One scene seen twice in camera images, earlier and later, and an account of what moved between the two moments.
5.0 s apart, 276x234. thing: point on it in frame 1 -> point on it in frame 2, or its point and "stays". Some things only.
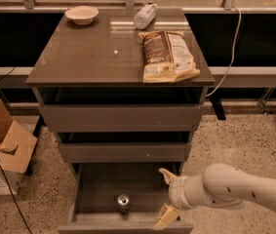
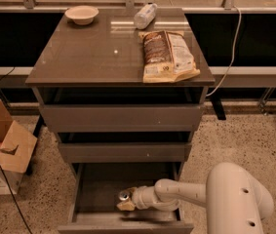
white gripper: [176, 191] -> [139, 196]
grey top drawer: [122, 118] stays
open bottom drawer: [97, 185] stays
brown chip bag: [167, 57] stays
